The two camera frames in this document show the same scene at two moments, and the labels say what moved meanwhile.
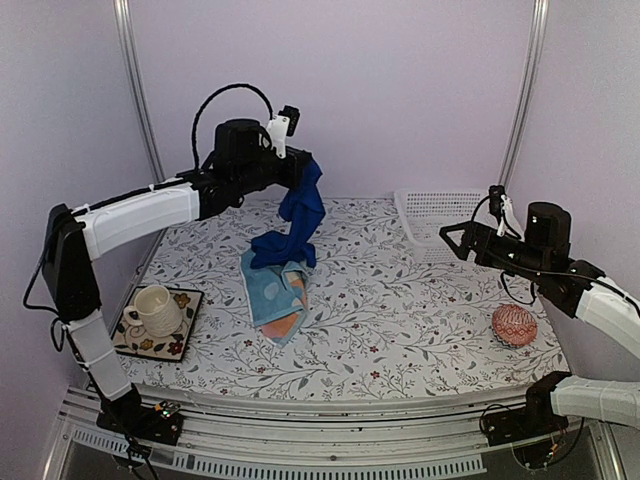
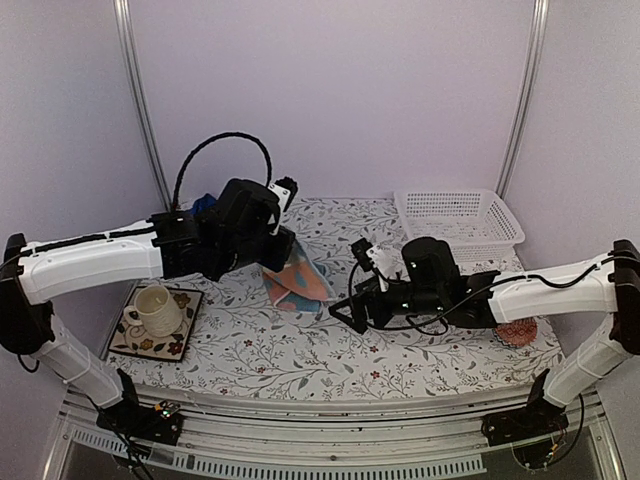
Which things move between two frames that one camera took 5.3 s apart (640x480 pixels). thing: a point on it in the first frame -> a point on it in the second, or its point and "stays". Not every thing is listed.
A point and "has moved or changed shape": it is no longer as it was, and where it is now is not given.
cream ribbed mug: x=155 y=309 stays
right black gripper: x=475 y=231 -> x=369 y=295
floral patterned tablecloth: x=378 y=315 stays
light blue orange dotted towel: x=276 y=297 -> x=303 y=284
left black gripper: x=297 y=157 -> x=278 y=257
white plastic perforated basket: x=424 y=212 stays
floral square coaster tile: x=132 y=339 stays
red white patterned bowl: x=514 y=326 stays
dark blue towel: x=302 y=207 has moved or changed shape
